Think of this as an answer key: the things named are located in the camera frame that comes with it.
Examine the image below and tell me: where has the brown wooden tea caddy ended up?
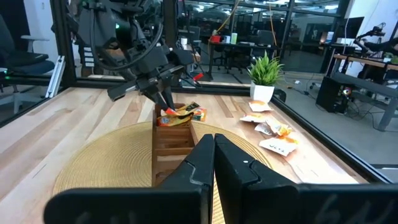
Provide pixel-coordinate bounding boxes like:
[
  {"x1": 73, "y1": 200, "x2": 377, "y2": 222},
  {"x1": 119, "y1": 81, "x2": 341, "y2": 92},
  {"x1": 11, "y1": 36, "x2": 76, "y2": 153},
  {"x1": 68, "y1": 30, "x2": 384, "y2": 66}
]
[{"x1": 151, "y1": 102, "x2": 200, "y2": 187}]

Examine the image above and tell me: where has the grey desk with wooden top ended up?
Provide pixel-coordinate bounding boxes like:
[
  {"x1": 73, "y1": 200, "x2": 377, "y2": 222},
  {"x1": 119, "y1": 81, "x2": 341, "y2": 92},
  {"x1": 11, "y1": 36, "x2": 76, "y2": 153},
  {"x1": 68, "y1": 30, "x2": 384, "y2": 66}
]
[{"x1": 329, "y1": 53, "x2": 398, "y2": 133}]

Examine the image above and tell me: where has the white orange tea packet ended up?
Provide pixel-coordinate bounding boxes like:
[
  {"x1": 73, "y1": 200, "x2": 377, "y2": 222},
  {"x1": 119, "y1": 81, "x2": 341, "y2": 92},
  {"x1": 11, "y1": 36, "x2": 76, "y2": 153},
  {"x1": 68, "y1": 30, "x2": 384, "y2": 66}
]
[
  {"x1": 258, "y1": 136, "x2": 300, "y2": 157},
  {"x1": 266, "y1": 118, "x2": 293, "y2": 137},
  {"x1": 239, "y1": 112, "x2": 268, "y2": 124},
  {"x1": 254, "y1": 122, "x2": 275, "y2": 136},
  {"x1": 248, "y1": 100, "x2": 274, "y2": 113}
]

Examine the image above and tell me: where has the round woven straw placemat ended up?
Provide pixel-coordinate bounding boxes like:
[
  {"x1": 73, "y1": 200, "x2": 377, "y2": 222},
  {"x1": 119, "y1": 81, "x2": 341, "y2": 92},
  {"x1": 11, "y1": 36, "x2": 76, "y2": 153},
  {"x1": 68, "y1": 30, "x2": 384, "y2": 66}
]
[{"x1": 52, "y1": 121, "x2": 274, "y2": 224}]

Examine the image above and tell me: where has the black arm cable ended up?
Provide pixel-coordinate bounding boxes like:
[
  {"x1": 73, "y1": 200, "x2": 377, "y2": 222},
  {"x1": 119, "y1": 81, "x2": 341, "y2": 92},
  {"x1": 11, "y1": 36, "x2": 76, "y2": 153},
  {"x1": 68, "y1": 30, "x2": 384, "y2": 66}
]
[{"x1": 88, "y1": 12, "x2": 164, "y2": 71}]

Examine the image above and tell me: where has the dark office chair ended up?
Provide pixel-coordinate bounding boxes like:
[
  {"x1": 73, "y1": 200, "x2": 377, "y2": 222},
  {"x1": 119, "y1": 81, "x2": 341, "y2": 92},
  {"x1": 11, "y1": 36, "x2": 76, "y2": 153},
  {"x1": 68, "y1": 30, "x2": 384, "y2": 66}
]
[{"x1": 0, "y1": 14, "x2": 56, "y2": 78}]

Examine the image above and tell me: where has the black computer tower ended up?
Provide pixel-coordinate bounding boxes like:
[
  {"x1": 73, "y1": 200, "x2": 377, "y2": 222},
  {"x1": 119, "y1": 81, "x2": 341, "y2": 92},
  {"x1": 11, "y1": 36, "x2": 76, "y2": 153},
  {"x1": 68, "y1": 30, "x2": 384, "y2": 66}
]
[{"x1": 315, "y1": 76, "x2": 355, "y2": 114}]

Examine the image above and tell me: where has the black stand with white labels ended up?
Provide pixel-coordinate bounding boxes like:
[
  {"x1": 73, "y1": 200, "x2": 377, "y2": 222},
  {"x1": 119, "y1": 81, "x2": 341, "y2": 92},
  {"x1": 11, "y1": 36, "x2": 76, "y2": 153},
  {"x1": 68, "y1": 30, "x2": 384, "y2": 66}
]
[{"x1": 80, "y1": 43, "x2": 103, "y2": 75}]

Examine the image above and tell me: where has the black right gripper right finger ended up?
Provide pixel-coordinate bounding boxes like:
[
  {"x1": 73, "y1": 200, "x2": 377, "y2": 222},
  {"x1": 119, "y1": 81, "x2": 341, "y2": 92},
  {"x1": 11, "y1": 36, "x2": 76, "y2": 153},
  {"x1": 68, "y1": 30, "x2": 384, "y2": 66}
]
[{"x1": 214, "y1": 133, "x2": 300, "y2": 224}]

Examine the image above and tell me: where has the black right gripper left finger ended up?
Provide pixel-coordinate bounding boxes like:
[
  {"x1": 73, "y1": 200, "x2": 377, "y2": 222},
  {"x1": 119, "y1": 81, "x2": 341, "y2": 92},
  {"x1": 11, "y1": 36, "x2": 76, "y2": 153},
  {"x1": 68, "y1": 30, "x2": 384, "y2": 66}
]
[{"x1": 160, "y1": 133, "x2": 216, "y2": 224}]

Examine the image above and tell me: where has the silver aluminium bracket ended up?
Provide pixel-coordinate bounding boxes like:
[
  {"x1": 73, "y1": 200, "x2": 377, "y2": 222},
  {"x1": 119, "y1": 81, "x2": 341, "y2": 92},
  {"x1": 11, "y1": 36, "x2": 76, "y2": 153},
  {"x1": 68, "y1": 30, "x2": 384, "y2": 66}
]
[{"x1": 45, "y1": 55, "x2": 67, "y2": 99}]

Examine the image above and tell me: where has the black office desk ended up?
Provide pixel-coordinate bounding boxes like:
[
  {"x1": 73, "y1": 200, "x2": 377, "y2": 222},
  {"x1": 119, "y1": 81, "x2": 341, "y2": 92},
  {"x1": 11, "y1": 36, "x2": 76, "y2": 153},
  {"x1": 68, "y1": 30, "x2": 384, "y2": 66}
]
[{"x1": 206, "y1": 40, "x2": 282, "y2": 80}]

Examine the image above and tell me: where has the black monitor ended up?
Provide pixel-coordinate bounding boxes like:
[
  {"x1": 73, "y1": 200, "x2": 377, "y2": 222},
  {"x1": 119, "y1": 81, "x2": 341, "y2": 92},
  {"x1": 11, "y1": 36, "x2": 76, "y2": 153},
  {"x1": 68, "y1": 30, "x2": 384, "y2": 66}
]
[{"x1": 341, "y1": 16, "x2": 365, "y2": 40}]

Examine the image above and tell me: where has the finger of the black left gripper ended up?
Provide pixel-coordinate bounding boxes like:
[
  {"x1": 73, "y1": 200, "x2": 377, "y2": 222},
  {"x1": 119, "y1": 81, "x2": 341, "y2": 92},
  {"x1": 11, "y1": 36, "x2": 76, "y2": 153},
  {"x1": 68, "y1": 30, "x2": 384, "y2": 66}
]
[
  {"x1": 160, "y1": 84, "x2": 175, "y2": 110},
  {"x1": 146, "y1": 86, "x2": 169, "y2": 110}
]

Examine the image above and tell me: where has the green plant in white pot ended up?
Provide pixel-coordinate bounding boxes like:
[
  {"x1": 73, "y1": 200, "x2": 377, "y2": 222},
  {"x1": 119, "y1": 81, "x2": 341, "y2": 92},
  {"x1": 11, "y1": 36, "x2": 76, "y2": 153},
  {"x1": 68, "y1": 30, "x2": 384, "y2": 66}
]
[{"x1": 247, "y1": 51, "x2": 284, "y2": 103}]

